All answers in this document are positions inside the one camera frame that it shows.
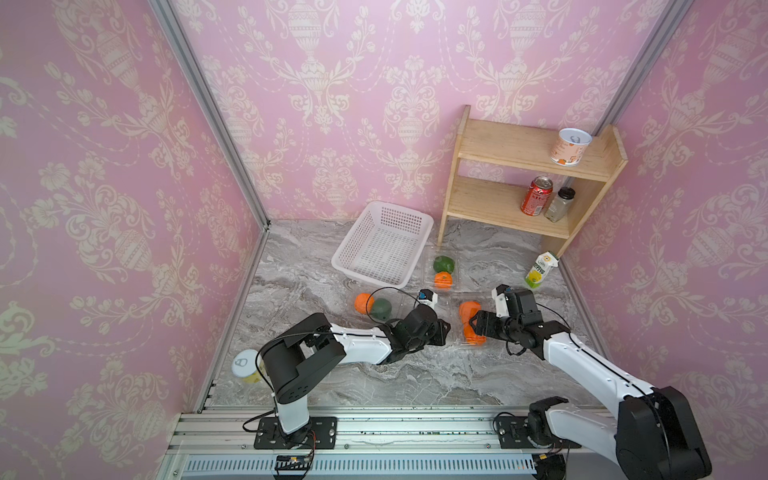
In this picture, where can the wooden shelf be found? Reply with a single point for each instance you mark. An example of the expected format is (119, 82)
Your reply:
(527, 149)

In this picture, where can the white plastic basket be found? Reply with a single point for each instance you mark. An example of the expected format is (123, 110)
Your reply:
(383, 246)

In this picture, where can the container green fruit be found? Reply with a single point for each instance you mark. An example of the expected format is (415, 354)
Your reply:
(444, 264)
(382, 310)

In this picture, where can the container orange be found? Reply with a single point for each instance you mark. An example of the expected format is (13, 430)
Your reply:
(363, 303)
(443, 280)

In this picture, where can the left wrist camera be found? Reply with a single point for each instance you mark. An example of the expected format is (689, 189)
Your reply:
(427, 297)

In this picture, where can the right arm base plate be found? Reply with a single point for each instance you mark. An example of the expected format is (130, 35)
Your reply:
(515, 432)

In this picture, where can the back container green fruit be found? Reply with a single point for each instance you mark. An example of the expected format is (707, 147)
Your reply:
(444, 264)

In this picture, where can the white orange cup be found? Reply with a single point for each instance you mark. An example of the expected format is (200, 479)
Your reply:
(570, 146)

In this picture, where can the left container green fruit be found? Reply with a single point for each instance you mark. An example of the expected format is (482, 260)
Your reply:
(382, 310)

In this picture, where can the red soda can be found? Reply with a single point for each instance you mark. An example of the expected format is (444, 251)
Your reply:
(537, 196)

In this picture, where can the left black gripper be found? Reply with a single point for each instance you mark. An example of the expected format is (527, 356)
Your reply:
(440, 327)

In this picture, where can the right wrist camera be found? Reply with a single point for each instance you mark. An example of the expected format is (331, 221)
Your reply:
(499, 296)

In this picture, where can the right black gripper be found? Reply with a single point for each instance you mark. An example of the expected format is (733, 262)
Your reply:
(489, 318)

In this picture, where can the glass spice jar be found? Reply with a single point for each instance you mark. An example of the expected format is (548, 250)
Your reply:
(560, 204)

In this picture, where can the green white juice carton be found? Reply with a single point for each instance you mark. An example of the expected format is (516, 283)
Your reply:
(542, 266)

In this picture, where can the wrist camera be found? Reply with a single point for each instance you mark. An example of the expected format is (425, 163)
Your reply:
(499, 296)
(427, 297)

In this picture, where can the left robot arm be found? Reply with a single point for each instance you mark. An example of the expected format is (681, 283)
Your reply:
(298, 360)

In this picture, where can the yellow white can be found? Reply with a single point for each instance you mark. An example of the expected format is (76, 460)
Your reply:
(246, 366)

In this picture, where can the peeled orange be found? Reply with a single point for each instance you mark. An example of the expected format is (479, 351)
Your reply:
(471, 337)
(467, 310)

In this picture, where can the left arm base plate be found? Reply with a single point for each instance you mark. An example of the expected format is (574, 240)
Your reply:
(319, 433)

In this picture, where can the back container orange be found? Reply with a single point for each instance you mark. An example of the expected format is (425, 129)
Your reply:
(443, 280)

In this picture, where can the left container orange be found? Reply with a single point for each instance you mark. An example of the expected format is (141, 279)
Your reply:
(363, 303)

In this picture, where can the aluminium frame rail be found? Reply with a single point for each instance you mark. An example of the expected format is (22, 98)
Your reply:
(393, 443)

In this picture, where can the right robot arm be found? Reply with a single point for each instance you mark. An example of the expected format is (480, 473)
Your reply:
(650, 433)

